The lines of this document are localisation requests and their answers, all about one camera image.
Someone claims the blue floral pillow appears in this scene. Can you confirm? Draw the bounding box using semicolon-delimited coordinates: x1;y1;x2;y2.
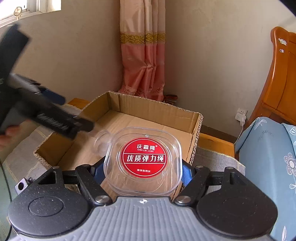
235;117;295;240

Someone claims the wooden headboard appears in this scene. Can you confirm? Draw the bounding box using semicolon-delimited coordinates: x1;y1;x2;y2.
245;27;295;128

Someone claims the brown cardboard box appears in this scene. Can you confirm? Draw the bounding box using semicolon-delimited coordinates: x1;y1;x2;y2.
34;91;203;170

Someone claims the pink curtain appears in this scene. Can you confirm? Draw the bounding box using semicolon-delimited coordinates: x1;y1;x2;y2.
119;0;166;101

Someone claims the clear box red label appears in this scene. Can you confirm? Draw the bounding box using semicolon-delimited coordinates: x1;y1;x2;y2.
93;127;183;197

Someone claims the white wall plug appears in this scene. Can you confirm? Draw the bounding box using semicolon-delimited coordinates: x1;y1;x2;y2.
235;108;248;127

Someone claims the left hand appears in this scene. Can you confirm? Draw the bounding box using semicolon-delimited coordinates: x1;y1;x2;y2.
0;126;21;151

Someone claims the grey teal plaid blanket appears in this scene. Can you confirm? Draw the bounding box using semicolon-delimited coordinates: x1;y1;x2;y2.
0;101;246;241

